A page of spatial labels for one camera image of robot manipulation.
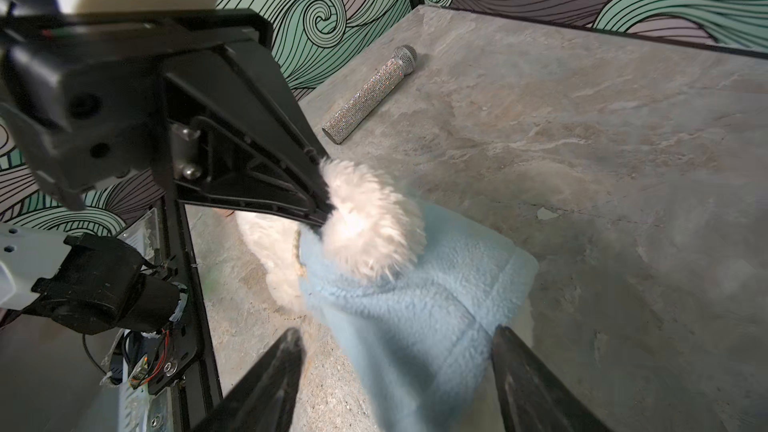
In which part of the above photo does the light blue teddy hoodie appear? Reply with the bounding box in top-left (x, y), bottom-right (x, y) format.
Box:
top-left (299, 202), bottom-right (538, 431)

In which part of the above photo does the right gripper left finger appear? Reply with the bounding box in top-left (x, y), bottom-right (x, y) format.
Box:
top-left (195, 328), bottom-right (306, 432)

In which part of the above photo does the clear tube with beads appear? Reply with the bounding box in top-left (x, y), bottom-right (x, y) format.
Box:
top-left (322, 45), bottom-right (418, 145)

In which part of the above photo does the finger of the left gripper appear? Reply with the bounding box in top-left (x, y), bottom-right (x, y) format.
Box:
top-left (239, 41), bottom-right (327, 162)

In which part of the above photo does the white teddy bear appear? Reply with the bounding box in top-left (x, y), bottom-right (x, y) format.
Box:
top-left (234, 159), bottom-right (426, 314)

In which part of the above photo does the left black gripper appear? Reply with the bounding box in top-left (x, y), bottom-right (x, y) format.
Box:
top-left (1, 9), bottom-right (332, 227)

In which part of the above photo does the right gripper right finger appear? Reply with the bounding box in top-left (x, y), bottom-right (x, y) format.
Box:
top-left (492, 326), bottom-right (610, 432)

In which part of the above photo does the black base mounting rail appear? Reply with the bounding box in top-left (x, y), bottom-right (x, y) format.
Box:
top-left (118, 198), bottom-right (223, 431)

